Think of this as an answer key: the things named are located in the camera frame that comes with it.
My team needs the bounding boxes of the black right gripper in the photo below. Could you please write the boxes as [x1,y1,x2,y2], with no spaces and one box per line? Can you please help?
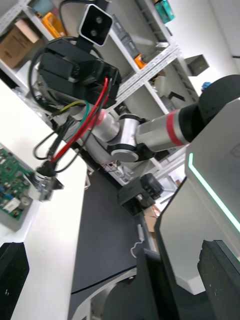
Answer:
[37,38,123,109]

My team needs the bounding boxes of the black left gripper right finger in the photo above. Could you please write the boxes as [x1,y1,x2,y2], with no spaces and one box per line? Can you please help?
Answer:
[197,239,240,320]

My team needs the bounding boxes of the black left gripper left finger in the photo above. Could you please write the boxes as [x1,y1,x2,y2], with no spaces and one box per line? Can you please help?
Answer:
[0,241,30,320]

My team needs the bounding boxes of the red black green cable bundle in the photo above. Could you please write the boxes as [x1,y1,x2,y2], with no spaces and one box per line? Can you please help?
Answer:
[27,76,112,202]

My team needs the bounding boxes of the white metal shelf with goods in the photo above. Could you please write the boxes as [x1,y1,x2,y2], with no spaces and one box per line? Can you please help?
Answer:
[0,0,201,181]

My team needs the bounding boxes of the pale grey robot torso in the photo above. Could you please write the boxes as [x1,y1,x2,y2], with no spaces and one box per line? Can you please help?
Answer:
[153,97,240,297]

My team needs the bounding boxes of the brown cardboard box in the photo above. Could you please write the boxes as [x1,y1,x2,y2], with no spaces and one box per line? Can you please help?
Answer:
[143,206,162,233]

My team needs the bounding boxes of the black box device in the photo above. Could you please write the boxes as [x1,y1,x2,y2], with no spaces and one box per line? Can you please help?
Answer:
[117,173,165,217]

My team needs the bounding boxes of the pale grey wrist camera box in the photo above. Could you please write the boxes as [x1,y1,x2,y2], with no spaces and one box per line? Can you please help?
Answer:
[78,3,114,48]

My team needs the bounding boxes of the green circuit board grey frame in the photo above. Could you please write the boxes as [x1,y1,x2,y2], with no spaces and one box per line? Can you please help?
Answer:
[0,142,36,232]

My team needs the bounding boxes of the grey wall box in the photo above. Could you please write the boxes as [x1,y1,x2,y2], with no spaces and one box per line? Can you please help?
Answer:
[184,54,210,77]

